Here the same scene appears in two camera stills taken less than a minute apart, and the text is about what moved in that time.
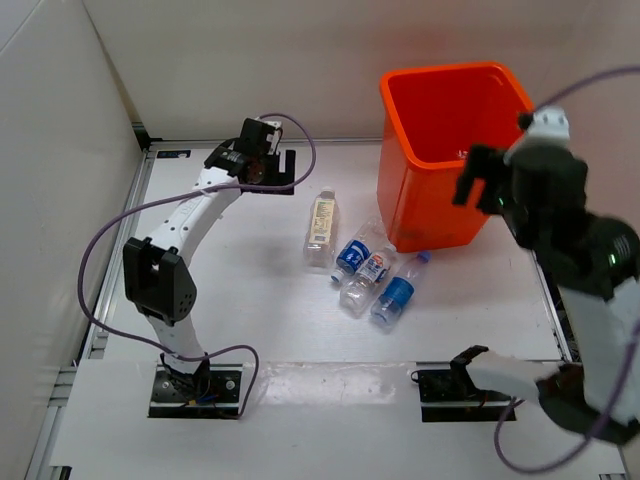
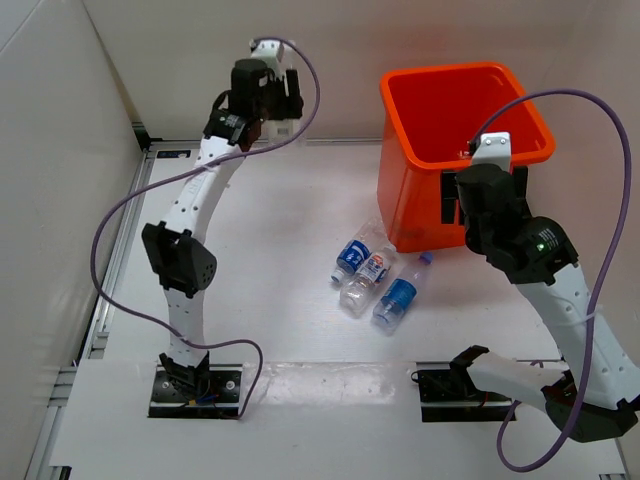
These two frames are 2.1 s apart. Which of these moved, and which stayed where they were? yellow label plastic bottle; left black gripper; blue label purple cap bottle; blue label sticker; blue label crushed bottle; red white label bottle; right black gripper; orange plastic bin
Moved: yellow label plastic bottle; right black gripper; left black gripper
Stayed: orange plastic bin; red white label bottle; blue label purple cap bottle; blue label crushed bottle; blue label sticker
